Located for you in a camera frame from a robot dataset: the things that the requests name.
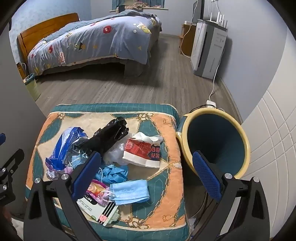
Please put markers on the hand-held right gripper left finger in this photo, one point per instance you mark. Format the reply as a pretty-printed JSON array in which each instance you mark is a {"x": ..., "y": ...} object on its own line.
[{"x": 86, "y": 176}]

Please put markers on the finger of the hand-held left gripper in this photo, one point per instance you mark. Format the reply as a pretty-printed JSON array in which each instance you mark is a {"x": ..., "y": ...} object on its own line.
[{"x": 13, "y": 160}]

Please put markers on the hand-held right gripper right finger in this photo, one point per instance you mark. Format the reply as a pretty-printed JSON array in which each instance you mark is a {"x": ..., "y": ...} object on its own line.
[{"x": 207, "y": 176}]

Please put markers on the clear plastic bag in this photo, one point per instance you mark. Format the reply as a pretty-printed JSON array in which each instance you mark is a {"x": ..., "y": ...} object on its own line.
[{"x": 113, "y": 155}]

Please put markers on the yellow-rimmed teal waste bin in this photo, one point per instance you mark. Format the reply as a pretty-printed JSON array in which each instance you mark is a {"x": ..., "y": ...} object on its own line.
[{"x": 215, "y": 139}]

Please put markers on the blue face mask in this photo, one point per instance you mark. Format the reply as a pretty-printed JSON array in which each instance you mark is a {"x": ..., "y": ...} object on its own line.
[
  {"x": 129, "y": 191},
  {"x": 78, "y": 160}
]

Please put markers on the black plastic bag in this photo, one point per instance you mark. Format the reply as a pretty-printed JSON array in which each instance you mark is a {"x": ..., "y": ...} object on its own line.
[{"x": 108, "y": 134}]

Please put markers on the pink snack wrapper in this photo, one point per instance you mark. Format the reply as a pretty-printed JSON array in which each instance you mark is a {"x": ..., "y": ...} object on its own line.
[{"x": 97, "y": 188}]

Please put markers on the blue rubber glove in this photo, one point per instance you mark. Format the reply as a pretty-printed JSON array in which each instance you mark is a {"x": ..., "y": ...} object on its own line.
[{"x": 115, "y": 173}]

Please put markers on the purple plastic wrapper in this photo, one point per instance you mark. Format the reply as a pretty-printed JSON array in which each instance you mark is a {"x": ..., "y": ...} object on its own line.
[{"x": 54, "y": 173}]

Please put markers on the white and black cardboard box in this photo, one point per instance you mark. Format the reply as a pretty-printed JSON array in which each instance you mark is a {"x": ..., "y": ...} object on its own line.
[{"x": 92, "y": 208}]

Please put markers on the blue plastic bag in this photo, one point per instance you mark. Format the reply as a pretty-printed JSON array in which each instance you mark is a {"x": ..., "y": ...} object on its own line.
[{"x": 60, "y": 148}]

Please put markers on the teal and orange quilted cushion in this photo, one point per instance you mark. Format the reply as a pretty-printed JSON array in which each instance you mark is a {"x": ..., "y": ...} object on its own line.
[{"x": 157, "y": 166}]

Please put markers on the red and white tissue pack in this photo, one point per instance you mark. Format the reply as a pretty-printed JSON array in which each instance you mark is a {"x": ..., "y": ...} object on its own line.
[{"x": 141, "y": 150}]

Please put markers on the white power strip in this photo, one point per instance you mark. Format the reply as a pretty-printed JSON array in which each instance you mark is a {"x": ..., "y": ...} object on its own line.
[{"x": 211, "y": 103}]

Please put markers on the white panelled door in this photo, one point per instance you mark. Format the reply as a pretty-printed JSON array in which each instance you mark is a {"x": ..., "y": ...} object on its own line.
[{"x": 272, "y": 143}]

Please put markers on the small yellow-green waste bin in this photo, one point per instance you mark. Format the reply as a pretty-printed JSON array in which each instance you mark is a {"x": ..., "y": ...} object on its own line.
[{"x": 32, "y": 85}]

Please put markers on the wooden nightstand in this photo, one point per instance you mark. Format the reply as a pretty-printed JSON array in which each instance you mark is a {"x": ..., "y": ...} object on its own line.
[{"x": 21, "y": 70}]

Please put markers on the grey and white air purifier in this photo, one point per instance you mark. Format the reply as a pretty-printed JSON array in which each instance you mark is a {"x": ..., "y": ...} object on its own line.
[{"x": 208, "y": 51}]

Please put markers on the wooden bed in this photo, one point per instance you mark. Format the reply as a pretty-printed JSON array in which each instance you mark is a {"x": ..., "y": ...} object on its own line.
[{"x": 46, "y": 27}]

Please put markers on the wooden cabinet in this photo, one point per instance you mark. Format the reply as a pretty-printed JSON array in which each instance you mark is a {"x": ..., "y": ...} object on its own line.
[{"x": 186, "y": 41}]

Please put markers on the bed with blue cover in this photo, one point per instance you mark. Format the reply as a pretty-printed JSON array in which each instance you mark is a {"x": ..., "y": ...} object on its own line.
[{"x": 104, "y": 39}]

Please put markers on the white router with antennas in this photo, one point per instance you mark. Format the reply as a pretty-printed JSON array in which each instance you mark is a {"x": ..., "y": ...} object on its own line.
[{"x": 217, "y": 23}]

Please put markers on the small white box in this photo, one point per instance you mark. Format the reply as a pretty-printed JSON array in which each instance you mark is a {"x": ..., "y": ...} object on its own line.
[{"x": 189, "y": 22}]

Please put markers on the flat screen monitor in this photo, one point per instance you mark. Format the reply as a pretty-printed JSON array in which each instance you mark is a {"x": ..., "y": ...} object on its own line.
[{"x": 198, "y": 10}]

